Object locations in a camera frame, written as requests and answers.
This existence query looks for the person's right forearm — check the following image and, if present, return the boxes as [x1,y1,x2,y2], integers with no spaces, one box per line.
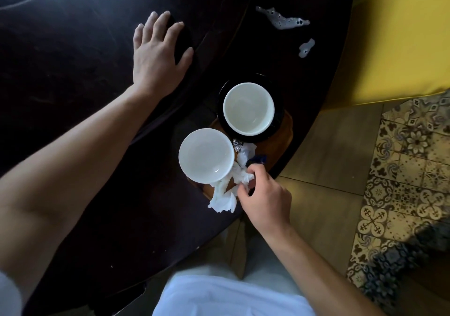
[261,219,385,316]

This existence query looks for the light beige trousers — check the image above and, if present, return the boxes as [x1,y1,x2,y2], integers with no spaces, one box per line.
[190,217,300,293]

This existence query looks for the yellow chair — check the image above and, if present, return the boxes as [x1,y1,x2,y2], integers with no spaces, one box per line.
[321,0,450,111]

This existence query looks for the white tissue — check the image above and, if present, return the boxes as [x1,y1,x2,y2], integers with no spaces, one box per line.
[208,143,259,214]

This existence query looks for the person's right hand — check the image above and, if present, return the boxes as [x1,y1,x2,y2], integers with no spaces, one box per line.
[237,162,293,237]

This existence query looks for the person's left forearm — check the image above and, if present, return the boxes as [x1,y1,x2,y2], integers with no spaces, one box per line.
[0,84,173,307]

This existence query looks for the small white foam spill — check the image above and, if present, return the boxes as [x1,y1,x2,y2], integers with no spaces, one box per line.
[298,38,316,59]

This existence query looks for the round wooden tray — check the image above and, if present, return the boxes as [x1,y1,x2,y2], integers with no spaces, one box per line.
[186,110,294,204]

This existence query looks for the white shirt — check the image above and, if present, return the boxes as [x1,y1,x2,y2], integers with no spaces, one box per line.
[0,269,318,316]

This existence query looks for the black saucer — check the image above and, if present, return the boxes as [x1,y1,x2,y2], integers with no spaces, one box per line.
[217,75,285,144]

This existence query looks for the large white foam spill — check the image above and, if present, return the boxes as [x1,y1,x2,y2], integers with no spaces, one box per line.
[255,6,311,31]

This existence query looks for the white ceramic bowl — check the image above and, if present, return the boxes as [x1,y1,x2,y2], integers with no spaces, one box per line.
[178,128,235,185]

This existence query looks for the person's left hand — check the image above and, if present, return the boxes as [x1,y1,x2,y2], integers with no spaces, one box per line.
[132,11,195,98]

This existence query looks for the white ceramic cup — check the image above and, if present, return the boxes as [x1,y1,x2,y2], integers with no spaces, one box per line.
[223,82,275,136]

